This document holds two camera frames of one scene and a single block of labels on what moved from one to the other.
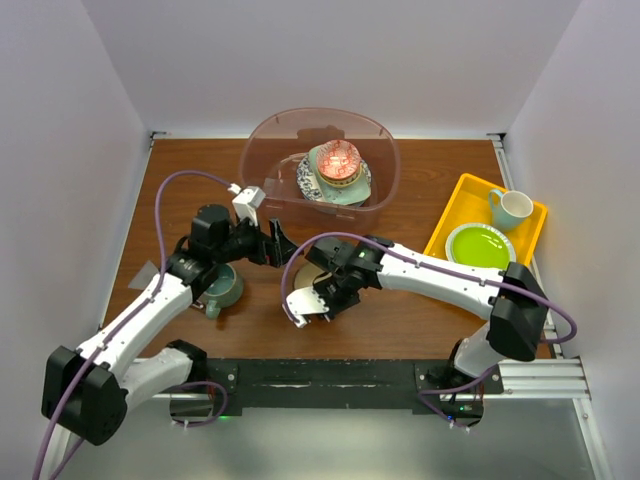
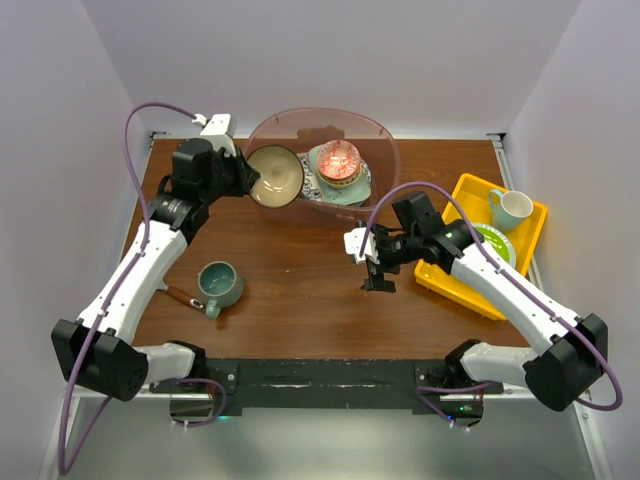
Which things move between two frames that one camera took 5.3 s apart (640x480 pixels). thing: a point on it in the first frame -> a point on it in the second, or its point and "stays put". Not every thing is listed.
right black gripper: x=319 y=288 -> x=376 y=278
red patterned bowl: x=338 y=159 stays put
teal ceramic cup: x=223 y=290 stays put
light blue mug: x=510 y=209 stays put
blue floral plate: x=307 y=183 stays put
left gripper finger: x=284 y=252 -> x=249 y=180
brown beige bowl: x=304 y=274 -> x=281 y=175
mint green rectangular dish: x=341 y=195 stays put
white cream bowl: x=337 y=182 stays put
